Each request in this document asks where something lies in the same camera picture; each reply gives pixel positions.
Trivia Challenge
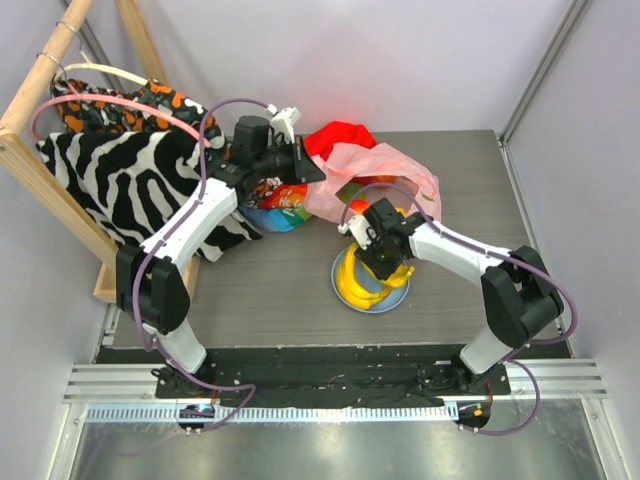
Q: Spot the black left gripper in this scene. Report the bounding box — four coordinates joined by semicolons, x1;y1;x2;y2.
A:
253;136;325;186

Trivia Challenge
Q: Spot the pink plastic bag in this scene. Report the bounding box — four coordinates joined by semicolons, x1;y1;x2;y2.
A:
304;143;442;223

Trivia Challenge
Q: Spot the yellow fake banana bunch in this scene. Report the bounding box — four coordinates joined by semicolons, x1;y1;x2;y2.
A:
335;243;390;310

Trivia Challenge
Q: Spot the orange fake pumpkin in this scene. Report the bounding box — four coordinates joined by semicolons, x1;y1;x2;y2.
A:
370;175;398;189

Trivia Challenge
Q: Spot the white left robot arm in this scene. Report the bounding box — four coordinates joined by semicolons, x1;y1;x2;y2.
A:
116;107;326;399

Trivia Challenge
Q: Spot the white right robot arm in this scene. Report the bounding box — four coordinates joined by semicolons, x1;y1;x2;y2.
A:
339;199;564;395

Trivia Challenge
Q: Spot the colourful rainbow pouch bag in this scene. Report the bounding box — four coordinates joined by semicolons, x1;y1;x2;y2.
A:
239;178;312;233

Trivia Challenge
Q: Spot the green fake apple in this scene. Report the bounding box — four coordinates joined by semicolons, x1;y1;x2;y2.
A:
336;182;363;204

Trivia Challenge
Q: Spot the red cloth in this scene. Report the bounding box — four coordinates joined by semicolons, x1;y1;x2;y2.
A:
304;121;378;161

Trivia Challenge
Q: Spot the blue plastic plate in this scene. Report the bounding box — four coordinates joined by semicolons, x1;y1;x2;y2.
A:
330;245;412;314

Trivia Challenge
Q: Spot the zebra pattern cloth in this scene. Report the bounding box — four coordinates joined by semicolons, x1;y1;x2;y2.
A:
35;128;263;262

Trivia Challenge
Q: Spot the orange black patterned cloth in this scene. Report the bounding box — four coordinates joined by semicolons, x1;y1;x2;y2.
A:
49;75;236;161

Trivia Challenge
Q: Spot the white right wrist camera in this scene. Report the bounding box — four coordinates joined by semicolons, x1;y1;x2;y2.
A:
338;214;377;250

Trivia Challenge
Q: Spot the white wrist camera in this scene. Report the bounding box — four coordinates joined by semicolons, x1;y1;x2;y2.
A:
269;107;301;144
338;214;377;250

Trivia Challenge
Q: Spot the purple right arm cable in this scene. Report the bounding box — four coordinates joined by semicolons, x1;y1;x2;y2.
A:
338;182;581;435

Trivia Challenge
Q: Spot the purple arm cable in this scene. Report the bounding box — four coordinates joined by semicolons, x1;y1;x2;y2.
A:
130;96;279;434
338;182;581;435

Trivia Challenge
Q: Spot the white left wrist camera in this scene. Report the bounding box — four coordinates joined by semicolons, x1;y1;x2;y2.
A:
269;107;301;144

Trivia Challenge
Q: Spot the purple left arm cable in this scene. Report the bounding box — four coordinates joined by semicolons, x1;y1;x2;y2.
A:
130;96;279;434

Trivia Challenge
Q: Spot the pink hose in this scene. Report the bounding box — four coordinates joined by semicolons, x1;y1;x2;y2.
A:
30;92;213;149

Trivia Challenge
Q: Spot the cream hose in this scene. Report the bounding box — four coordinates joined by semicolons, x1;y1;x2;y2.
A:
52;62;151;87

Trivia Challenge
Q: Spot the wooden rack frame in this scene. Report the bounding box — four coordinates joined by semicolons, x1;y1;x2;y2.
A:
0;0;166;304

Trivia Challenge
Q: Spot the aluminium rail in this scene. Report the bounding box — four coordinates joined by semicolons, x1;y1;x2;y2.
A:
63;359;607;429

